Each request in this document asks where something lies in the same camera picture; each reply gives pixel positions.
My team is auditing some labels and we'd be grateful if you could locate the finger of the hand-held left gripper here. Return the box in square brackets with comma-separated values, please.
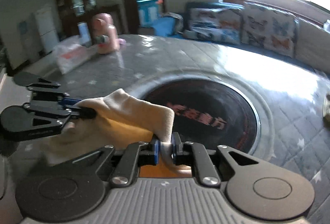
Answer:
[23, 101, 96, 135]
[26, 77, 81, 106]

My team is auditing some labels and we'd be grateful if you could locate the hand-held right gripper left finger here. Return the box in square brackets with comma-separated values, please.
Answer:
[72, 136, 159, 187]

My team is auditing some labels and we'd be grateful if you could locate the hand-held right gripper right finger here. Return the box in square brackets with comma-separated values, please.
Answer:
[171, 132, 259, 186]

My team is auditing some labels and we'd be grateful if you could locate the beige garment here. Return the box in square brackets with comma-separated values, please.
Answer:
[41, 89, 192, 178]

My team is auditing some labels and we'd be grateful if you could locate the white plastic bag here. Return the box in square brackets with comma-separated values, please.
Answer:
[54, 42, 91, 75]

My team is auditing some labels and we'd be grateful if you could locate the round black induction cooktop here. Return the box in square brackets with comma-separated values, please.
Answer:
[139, 76, 261, 156]

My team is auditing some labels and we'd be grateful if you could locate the white refrigerator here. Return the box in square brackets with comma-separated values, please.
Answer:
[35, 4, 61, 53]

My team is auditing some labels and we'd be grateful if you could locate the white blue bottle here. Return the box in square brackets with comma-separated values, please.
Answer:
[77, 22, 91, 47]

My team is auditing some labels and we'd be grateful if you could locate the pink cartoon water bottle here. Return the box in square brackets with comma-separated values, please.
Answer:
[91, 13, 120, 54]

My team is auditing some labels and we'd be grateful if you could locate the blue covered seat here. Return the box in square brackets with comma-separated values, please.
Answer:
[153, 13, 185, 36]

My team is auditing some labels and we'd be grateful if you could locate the grey quilted table cover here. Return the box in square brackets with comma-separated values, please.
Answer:
[0, 33, 330, 224]

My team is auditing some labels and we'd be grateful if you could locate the blue cabinet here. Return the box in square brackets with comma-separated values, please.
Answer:
[137, 0, 161, 26]

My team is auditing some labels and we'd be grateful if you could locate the wide butterfly print cushion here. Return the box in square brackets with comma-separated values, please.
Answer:
[184, 8, 244, 45]

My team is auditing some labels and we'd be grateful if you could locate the dark blue sofa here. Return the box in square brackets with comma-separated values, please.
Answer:
[180, 0, 330, 72]

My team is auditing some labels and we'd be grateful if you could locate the square butterfly print cushion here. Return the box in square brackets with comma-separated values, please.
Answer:
[241, 2, 298, 58]

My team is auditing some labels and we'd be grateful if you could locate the green orange printed cloth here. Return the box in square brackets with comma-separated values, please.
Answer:
[322, 94, 330, 121]

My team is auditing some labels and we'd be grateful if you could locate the plain grey cushion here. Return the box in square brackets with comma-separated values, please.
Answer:
[295, 19, 330, 70]

